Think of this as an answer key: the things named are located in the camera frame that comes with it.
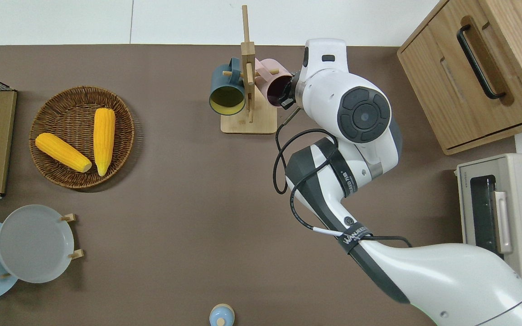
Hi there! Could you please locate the white oven door handle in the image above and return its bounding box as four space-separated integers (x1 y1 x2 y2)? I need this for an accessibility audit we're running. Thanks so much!
492 191 513 254

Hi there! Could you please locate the pink mug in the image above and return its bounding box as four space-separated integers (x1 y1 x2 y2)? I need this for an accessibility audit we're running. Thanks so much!
254 58 294 108

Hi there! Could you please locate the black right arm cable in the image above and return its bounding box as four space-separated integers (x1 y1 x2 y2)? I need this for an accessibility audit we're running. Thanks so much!
273 109 413 249

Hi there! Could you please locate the brown table mat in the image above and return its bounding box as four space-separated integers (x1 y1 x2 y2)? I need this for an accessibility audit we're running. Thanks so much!
0 44 517 326

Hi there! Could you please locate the wooden plate rack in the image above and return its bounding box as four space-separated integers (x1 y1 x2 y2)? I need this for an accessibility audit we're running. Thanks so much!
0 213 85 279

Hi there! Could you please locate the grey plate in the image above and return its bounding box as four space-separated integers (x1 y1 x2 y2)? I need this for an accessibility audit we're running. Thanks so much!
0 205 75 284

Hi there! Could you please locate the wooden mug tree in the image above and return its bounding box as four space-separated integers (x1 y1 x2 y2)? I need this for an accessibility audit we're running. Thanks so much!
221 5 280 134

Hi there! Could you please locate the yellow corn cob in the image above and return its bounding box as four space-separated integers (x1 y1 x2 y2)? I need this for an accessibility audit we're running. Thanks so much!
35 133 92 173
93 108 116 177

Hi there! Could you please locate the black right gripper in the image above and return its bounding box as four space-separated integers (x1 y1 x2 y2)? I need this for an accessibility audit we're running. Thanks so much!
280 72 300 110

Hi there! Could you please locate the round brown wicker basket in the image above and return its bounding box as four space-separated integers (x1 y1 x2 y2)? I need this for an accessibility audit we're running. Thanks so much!
29 86 135 189

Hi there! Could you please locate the wooden cabinet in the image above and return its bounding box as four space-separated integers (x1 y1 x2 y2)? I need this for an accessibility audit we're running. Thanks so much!
397 0 522 155

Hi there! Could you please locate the small blue dome bell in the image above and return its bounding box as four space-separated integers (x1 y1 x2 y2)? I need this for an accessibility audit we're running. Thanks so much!
209 304 235 326

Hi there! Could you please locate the dark teal mug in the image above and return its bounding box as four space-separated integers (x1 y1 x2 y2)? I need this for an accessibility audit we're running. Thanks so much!
209 57 247 115

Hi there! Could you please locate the black cabinet handle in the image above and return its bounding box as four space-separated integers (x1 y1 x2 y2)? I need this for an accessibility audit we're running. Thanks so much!
457 24 506 100

